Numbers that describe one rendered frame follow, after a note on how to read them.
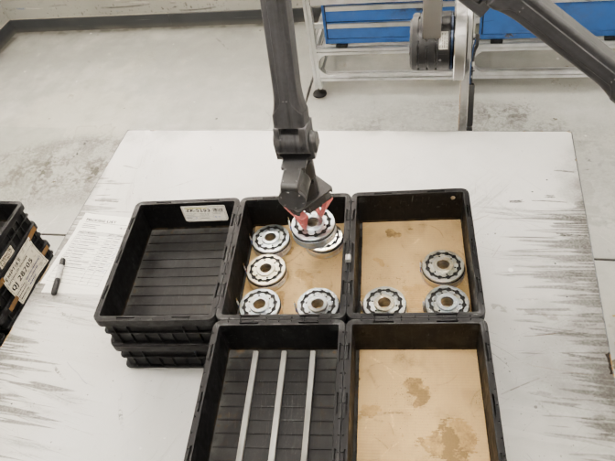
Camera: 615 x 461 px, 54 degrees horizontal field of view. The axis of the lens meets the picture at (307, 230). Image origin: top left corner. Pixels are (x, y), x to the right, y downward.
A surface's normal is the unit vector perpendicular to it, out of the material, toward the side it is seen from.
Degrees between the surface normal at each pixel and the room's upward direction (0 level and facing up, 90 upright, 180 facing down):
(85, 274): 0
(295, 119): 75
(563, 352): 0
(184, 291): 0
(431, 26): 90
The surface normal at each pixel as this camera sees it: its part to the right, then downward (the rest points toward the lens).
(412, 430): -0.14, -0.68
